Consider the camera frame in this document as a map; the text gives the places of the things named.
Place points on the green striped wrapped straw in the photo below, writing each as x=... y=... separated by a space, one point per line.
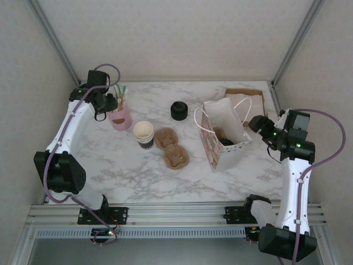
x=126 y=90
x=119 y=89

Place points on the pink straw holder cup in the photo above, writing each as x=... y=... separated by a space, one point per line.
x=121 y=121

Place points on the white paper gift bag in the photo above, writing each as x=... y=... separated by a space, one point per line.
x=212 y=149

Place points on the paper cups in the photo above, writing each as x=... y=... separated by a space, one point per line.
x=144 y=140

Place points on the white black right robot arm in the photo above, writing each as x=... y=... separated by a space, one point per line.
x=292 y=193

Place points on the brown pulp cup carrier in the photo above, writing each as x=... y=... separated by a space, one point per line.
x=172 y=154
x=219 y=132

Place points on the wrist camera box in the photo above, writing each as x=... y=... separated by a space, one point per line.
x=299 y=120
x=96 y=78

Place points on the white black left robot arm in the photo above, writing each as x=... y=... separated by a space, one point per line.
x=71 y=127

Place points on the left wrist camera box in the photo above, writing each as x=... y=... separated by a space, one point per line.
x=96 y=78

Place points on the black cup lid stack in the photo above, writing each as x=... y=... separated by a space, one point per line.
x=178 y=111

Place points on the wooden stirrer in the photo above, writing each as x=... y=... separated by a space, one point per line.
x=122 y=102

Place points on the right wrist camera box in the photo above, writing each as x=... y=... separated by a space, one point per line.
x=299 y=120

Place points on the brown cardboard napkin box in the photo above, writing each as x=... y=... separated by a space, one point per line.
x=265 y=107

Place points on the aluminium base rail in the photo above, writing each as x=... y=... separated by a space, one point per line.
x=176 y=215

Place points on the small controller board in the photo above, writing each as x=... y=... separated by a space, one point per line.
x=100 y=233
x=252 y=233

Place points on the aluminium frame post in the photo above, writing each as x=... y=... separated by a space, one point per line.
x=55 y=41
x=297 y=41

